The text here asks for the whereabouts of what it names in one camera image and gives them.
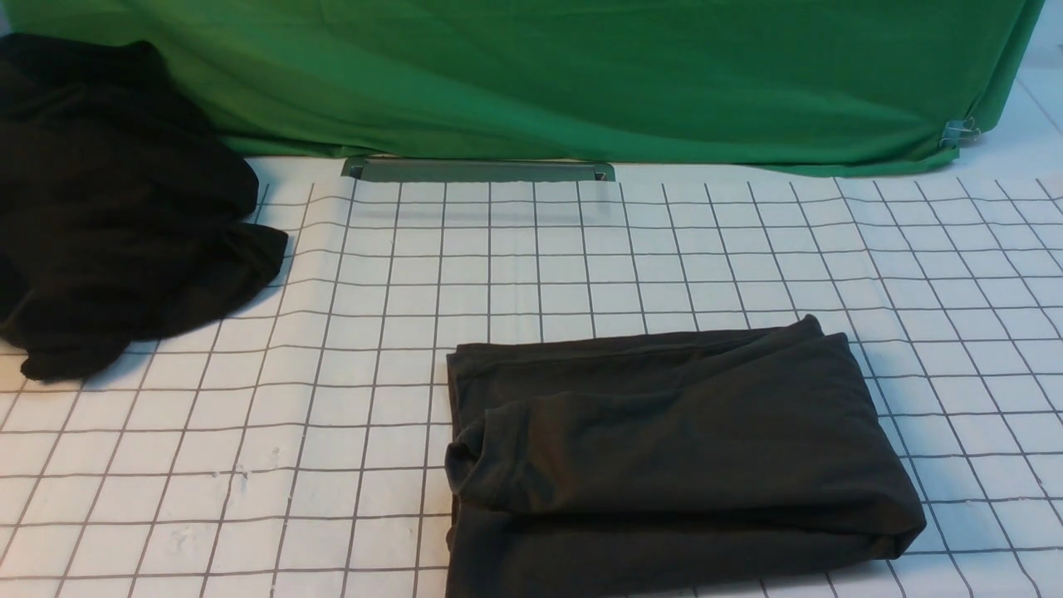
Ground gray long sleeve shirt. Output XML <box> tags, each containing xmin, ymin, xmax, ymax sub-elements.
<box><xmin>444</xmin><ymin>317</ymin><xmax>927</xmax><ymax>597</ymax></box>

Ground black crumpled cloth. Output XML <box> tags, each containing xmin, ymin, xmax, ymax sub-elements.
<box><xmin>1</xmin><ymin>33</ymin><xmax>288</xmax><ymax>383</ymax></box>

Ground green backdrop cloth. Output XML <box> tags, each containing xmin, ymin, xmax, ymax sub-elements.
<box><xmin>2</xmin><ymin>1</ymin><xmax>1043</xmax><ymax>177</ymax></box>

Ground silver binder clip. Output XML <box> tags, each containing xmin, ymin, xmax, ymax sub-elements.
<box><xmin>940</xmin><ymin>117</ymin><xmax>982</xmax><ymax>150</ymax></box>

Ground gray metal bracket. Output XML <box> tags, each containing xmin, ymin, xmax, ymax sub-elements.
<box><xmin>341</xmin><ymin>156</ymin><xmax>615</xmax><ymax>184</ymax></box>

